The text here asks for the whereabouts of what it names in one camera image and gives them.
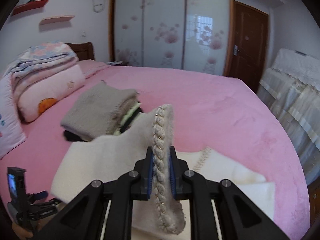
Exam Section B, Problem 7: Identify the white fluffy cardigan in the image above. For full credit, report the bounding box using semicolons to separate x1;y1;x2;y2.
50;105;275;239

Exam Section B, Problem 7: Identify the person's left hand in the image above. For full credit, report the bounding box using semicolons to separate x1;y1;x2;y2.
12;222;33;240

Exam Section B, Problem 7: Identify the pink embroidered pillow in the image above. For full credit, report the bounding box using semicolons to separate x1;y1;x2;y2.
0;74;26;159

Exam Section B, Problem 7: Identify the folded black garment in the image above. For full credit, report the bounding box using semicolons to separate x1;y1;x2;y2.
63;107;144;142

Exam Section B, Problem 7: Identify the pink folded quilt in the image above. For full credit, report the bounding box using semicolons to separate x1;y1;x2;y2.
17;64;85;122

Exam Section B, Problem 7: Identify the pink bed sheet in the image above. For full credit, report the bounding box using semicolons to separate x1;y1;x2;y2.
1;66;310;239

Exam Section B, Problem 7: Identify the cream lace covered furniture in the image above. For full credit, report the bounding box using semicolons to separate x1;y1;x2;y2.
257;48;319;185

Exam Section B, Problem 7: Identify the pastel folded blanket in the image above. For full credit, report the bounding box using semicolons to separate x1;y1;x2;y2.
3;41;79;81

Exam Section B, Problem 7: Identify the dark wooden headboard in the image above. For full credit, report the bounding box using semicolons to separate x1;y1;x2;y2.
67;42;95;61

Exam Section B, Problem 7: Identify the brown wooden door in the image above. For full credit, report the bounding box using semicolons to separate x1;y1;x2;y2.
229;1;268;93

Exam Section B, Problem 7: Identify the floral sliding wardrobe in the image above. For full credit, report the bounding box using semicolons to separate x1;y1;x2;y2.
110;0;232;75

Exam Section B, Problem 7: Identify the pink wall shelf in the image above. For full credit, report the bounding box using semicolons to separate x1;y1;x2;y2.
39;15;74;25

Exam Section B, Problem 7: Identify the red wall shelf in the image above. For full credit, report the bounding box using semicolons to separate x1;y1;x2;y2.
11;0;49;16

